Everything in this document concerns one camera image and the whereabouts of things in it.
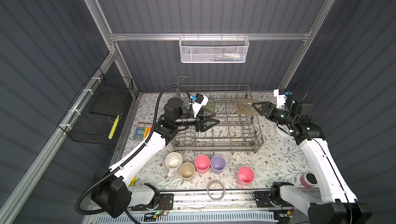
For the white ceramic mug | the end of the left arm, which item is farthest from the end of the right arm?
the white ceramic mug

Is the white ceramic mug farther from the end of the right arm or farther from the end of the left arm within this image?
the end of the right arm

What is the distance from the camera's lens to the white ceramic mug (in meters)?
0.77
